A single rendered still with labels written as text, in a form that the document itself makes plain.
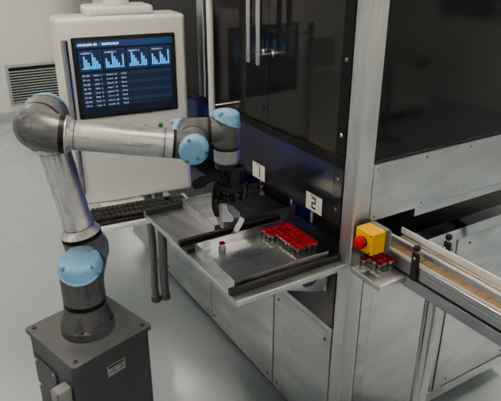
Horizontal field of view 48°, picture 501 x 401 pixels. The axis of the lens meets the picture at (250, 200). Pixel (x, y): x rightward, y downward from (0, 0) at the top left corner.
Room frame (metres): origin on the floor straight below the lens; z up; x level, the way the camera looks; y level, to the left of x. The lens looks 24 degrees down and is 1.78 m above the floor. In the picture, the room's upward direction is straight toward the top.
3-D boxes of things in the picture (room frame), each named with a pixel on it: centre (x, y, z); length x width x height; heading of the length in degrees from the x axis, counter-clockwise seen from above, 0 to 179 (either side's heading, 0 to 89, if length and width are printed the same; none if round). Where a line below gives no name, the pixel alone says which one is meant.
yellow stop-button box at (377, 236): (1.50, -0.36, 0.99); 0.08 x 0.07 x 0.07; 121
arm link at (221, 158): (1.54, 0.07, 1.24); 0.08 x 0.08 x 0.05
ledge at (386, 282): (1.51, -0.41, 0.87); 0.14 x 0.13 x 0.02; 121
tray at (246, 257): (1.59, -0.03, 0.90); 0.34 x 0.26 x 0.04; 121
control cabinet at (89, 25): (2.31, 0.52, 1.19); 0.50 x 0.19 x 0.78; 115
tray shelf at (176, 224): (1.76, 0.02, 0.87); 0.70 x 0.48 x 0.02; 31
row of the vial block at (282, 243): (1.63, -0.11, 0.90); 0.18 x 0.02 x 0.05; 31
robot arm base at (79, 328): (1.34, 0.47, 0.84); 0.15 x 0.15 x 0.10
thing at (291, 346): (2.67, -0.20, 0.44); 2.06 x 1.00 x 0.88; 31
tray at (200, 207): (1.94, 0.05, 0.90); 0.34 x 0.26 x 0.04; 121
